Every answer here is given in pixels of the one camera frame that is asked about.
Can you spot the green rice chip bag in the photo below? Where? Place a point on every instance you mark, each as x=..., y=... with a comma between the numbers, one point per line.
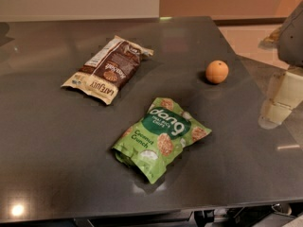
x=153, y=142

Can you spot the brown chip bag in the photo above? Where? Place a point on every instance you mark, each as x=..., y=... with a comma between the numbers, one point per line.
x=109, y=70

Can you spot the orange fruit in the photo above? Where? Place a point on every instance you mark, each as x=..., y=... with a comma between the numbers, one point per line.
x=217, y=72

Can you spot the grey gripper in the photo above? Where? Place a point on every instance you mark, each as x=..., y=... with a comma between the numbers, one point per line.
x=292, y=40

